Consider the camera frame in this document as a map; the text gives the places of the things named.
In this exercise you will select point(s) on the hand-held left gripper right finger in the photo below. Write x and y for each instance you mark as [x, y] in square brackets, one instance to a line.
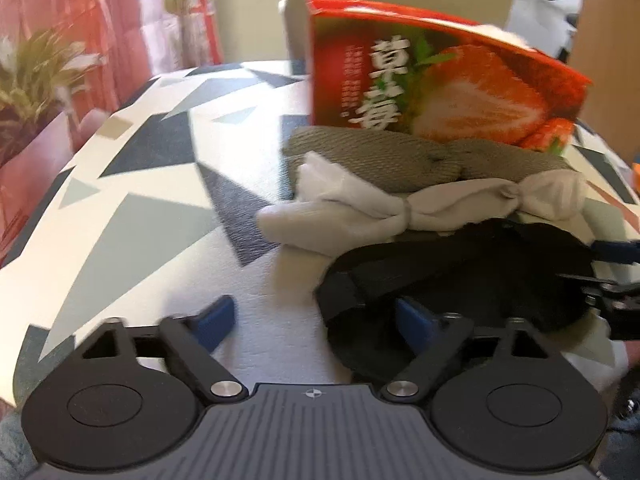
[415, 321]

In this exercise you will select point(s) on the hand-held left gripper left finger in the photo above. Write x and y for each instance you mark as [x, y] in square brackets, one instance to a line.
[216, 321]

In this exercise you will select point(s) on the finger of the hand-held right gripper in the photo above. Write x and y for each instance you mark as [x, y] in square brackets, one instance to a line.
[580, 280]
[612, 252]

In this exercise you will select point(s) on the black cloth garment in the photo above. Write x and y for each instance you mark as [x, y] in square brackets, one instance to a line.
[450, 270]

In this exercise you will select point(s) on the red strawberry printed box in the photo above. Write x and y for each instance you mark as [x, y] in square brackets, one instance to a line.
[450, 95]

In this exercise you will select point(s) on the geometric patterned tablecloth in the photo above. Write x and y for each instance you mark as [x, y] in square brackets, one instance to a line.
[150, 220]

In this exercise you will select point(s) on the white knotted socks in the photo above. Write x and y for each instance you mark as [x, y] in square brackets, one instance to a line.
[350, 205]

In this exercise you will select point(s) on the grey-green knotted socks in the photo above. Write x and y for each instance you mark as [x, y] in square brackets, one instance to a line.
[375, 160]

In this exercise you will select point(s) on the wooden panel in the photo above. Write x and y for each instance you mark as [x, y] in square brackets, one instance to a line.
[610, 25]

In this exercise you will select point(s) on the white board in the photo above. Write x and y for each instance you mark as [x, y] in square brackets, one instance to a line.
[545, 15]

